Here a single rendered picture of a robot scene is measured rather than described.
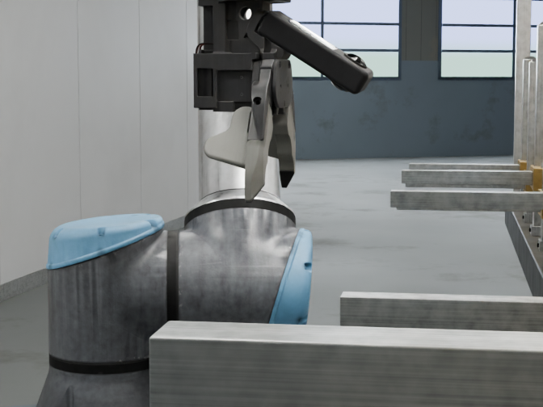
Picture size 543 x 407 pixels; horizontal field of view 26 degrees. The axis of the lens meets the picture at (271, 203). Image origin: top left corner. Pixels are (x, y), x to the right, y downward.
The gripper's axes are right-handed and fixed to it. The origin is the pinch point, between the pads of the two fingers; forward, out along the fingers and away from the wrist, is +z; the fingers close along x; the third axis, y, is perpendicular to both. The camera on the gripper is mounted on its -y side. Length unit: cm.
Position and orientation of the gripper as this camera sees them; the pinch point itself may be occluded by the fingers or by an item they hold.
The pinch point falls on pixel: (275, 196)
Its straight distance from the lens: 114.5
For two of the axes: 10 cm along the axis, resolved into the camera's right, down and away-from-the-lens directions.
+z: 0.0, 9.9, 1.1
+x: -2.3, 1.0, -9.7
